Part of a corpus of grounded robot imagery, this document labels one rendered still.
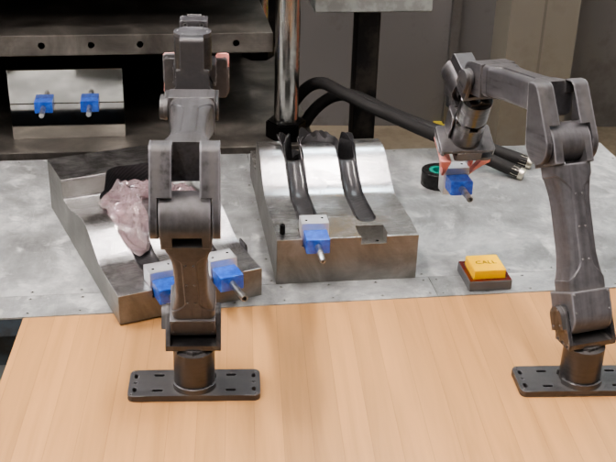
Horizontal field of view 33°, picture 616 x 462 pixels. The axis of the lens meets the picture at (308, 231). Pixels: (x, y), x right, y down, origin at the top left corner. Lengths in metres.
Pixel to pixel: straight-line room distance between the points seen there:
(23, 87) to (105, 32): 0.24
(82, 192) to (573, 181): 0.96
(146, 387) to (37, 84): 1.14
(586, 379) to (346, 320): 0.41
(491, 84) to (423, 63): 3.10
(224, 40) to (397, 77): 2.40
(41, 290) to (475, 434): 0.81
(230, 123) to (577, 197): 1.27
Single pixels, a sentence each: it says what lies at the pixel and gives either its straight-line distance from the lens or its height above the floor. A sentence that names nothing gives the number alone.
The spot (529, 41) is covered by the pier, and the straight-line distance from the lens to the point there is 4.64.
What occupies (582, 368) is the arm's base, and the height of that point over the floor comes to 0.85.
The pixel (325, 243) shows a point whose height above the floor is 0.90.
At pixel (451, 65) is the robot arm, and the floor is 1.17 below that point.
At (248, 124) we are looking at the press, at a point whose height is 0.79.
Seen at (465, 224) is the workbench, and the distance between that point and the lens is 2.14.
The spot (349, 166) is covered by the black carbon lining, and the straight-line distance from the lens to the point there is 2.10.
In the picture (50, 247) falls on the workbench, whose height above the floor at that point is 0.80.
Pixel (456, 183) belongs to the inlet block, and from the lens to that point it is 1.96.
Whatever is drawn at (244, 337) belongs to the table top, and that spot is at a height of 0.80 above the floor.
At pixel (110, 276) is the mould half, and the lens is 1.80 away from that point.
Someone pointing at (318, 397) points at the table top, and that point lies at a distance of 1.59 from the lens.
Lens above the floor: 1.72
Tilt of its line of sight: 26 degrees down
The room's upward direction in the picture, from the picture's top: 2 degrees clockwise
